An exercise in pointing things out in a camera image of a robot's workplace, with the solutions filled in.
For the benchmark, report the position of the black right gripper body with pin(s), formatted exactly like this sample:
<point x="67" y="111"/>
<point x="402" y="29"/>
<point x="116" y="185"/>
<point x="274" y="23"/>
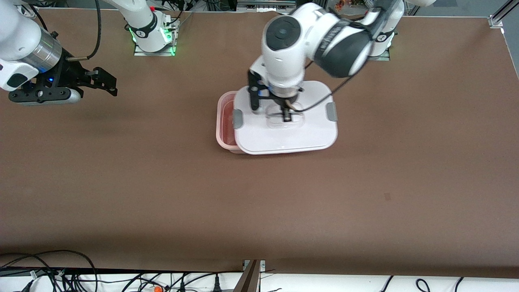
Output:
<point x="71" y="74"/>

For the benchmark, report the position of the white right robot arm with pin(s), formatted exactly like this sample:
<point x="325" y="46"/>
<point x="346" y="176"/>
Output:
<point x="16" y="36"/>

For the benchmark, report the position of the black power plug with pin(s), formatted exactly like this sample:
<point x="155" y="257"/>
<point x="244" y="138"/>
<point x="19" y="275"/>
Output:
<point x="217" y="284"/>

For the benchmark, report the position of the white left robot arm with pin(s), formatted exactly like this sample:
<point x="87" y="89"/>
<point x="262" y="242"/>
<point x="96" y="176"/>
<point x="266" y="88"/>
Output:
<point x="284" y="52"/>

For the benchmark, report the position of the grey metal rack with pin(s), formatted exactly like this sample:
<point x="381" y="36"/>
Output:
<point x="265" y="5"/>

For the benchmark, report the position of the translucent plastic box container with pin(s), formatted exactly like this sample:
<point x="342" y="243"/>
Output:
<point x="219" y="129"/>

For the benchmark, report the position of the white box lid grey latches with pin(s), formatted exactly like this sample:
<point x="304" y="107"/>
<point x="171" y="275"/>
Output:
<point x="284" y="138"/>

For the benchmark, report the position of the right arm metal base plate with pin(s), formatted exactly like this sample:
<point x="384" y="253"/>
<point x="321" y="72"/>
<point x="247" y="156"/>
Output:
<point x="154" y="53"/>

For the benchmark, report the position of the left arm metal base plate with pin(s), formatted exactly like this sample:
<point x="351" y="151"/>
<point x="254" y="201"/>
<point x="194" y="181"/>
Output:
<point x="381" y="58"/>

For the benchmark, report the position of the brown table cover sheet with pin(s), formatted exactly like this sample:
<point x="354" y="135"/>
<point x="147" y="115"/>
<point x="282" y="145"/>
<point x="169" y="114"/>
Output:
<point x="284" y="202"/>

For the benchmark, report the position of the black floor strip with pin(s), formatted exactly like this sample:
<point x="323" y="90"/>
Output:
<point x="32" y="271"/>

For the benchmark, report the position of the pink plush toy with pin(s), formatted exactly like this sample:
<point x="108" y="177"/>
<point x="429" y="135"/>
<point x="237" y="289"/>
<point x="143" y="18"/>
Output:
<point x="228" y="129"/>

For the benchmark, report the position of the aluminium frame profile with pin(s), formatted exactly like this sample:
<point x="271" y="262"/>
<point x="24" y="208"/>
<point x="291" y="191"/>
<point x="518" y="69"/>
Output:
<point x="502" y="12"/>

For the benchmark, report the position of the aluminium profile post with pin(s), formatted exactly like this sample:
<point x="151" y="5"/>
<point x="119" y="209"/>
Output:
<point x="249" y="280"/>

